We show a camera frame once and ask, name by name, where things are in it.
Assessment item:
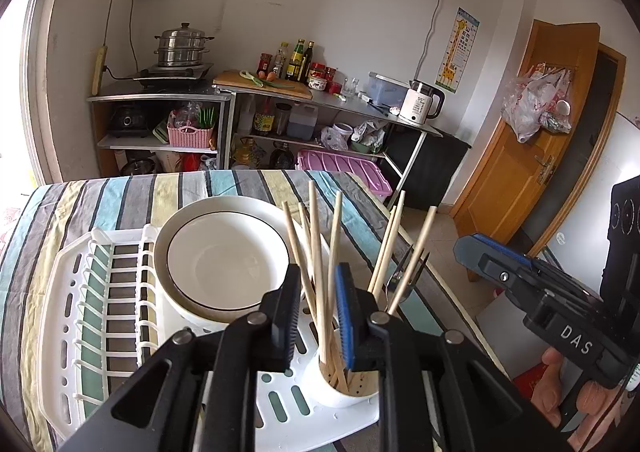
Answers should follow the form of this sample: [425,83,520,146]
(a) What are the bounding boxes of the wooden cutting board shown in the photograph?
[213,69,314,101]

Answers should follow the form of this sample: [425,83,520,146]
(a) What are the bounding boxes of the metal kitchen shelf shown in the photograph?
[214,79,444,174]

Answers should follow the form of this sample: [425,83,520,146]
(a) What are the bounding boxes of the white plastic dish rack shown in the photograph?
[37,226,384,452]

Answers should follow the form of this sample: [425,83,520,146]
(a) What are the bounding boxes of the plastic jug dark liquid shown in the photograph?
[286,104,319,141]

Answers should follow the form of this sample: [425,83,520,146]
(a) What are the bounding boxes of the low steel shelf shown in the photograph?
[87,84,236,178]

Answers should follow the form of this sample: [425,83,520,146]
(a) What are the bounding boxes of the red-lid sauce jar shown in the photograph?
[307,62,327,91]

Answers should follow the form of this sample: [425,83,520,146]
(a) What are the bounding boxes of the cooking oil bottle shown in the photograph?
[252,99,276,133]

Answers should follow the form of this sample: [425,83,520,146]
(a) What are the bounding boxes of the striped tablecloth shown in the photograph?
[0,169,512,452]

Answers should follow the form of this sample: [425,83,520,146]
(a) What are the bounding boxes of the black kitchen appliance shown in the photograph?
[107,102,154,138]

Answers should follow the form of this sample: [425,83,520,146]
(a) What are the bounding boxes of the black cabinet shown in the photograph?
[384,127,471,206]

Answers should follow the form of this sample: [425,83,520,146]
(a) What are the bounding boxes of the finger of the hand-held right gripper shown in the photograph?
[454,233,604,305]

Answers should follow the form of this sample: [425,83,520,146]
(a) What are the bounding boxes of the wooden door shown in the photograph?
[449,19,627,259]

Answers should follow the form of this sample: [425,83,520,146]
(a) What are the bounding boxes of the dark bottle yellow label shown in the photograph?
[285,38,307,82]

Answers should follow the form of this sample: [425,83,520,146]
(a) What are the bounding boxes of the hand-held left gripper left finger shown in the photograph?
[60,263,304,452]

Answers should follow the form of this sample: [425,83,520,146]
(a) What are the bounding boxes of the pink woven basket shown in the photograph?
[166,109,216,149]

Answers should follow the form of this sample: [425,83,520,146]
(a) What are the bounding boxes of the white electric kettle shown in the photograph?
[398,79,446,126]

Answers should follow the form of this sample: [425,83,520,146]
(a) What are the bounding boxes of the beige power strip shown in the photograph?
[91,44,109,98]

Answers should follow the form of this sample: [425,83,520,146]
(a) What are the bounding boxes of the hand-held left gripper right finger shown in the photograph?
[334,262,571,452]

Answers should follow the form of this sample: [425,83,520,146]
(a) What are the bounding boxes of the dark tumbler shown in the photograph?
[274,102,292,136]

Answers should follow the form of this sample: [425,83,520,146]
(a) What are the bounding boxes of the white round container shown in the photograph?
[332,121,354,149]

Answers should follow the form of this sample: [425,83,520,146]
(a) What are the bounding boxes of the red packet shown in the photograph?
[512,361,551,398]

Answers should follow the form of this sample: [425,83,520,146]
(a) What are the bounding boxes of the dark sauce bottle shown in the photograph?
[301,40,316,84]

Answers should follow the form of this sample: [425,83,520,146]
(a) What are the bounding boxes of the white utensil holder cup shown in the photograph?
[302,312,389,408]

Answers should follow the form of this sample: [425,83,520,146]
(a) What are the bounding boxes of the hanging plastic bags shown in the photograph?
[501,62,574,143]

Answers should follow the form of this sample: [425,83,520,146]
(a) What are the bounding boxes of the crumpled plastic bags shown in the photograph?
[319,119,386,153]

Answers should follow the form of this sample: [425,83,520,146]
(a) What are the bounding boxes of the clear glass bottle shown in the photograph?
[272,42,290,78]

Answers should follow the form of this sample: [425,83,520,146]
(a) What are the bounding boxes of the dark metal utensil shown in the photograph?
[386,243,432,301]

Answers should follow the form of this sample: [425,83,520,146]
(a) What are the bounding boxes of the stainless steel steamer pot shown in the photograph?
[153,22,216,68]

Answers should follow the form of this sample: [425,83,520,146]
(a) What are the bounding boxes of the black-rimmed white bowl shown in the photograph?
[164,213,292,314]

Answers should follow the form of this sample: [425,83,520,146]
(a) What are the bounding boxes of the black induction cooker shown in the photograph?
[132,63,214,84]

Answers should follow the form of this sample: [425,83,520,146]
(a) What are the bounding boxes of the translucent plastic box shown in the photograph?
[367,71,409,106]

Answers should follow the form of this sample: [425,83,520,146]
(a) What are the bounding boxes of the person's right hand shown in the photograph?
[530,347,640,451]

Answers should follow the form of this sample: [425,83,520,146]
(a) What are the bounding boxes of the giraffe wall poster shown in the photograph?
[434,7,481,94]

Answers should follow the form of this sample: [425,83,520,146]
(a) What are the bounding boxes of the large plain white bowl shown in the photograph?
[153,197,322,334]

